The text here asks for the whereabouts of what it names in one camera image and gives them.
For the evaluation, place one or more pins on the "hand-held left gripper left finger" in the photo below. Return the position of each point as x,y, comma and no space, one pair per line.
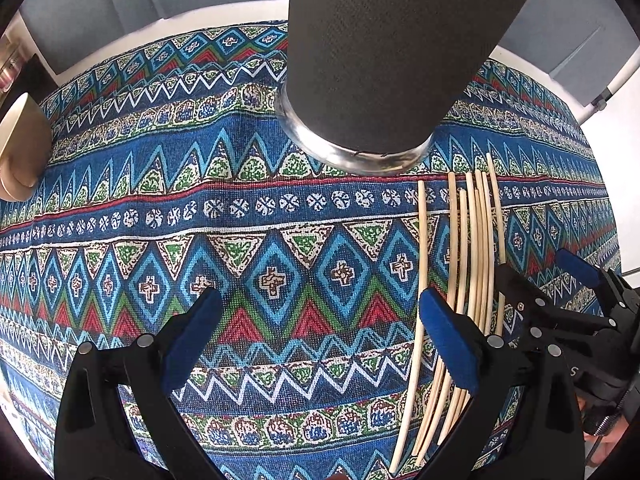
195,335

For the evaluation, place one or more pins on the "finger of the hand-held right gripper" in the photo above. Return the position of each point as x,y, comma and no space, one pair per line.
515,295
577,266

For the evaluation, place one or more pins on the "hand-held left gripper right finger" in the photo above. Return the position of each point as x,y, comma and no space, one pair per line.
450,340

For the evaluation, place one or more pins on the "pile of wooden chopsticks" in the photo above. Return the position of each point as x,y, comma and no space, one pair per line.
472,210

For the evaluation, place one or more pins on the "black cylindrical utensil cup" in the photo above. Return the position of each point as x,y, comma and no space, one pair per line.
375,60

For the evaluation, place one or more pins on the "blue patterned tablecloth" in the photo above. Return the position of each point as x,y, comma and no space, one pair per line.
250,200

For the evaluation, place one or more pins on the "white metal pole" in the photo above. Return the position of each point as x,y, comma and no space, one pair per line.
617,80

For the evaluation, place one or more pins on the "beige wooden object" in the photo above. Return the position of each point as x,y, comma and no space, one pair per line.
22,145

